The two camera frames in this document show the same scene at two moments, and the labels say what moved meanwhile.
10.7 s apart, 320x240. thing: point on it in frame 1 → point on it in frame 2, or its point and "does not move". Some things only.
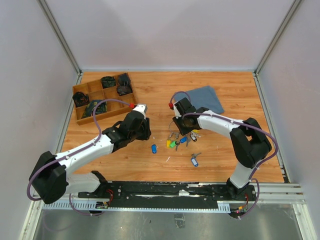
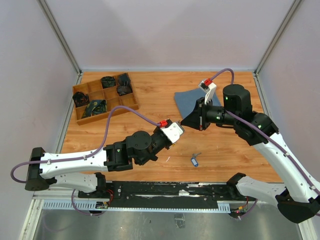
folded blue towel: x=205 y=97 does not move
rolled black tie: x=124 y=80 does not move
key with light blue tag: x=194 y=159 does not move
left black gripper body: x=143 y=133 → x=158 y=143
